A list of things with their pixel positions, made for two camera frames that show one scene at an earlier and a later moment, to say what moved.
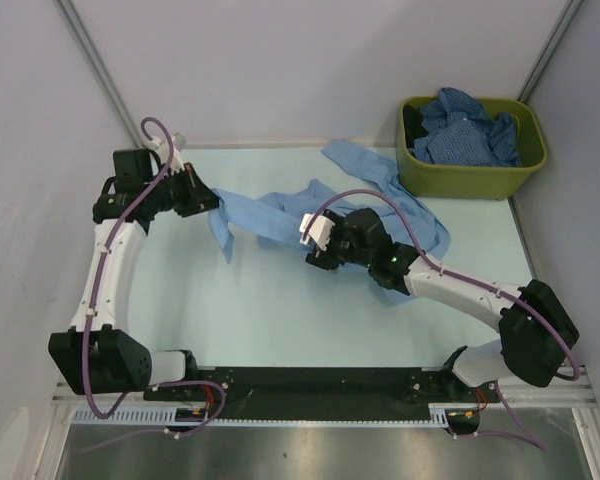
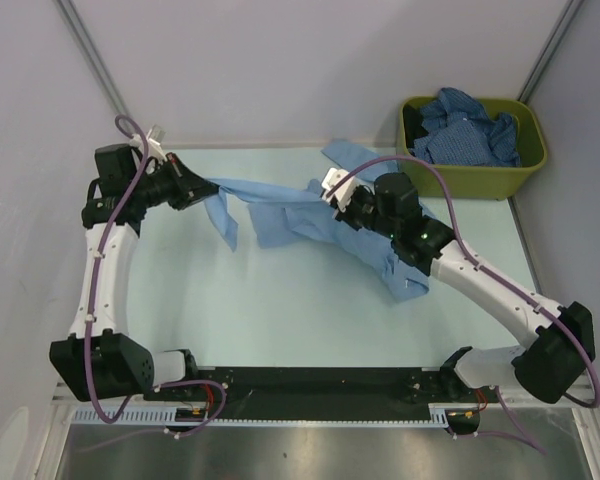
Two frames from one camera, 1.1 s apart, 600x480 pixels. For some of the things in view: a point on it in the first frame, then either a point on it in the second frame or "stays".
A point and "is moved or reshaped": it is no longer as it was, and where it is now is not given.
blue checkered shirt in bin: [457, 129] stays
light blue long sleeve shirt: [276, 211] is moved or reshaped
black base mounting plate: [320, 388] stays
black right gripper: [325, 259] → [346, 216]
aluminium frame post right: [548, 50] stays
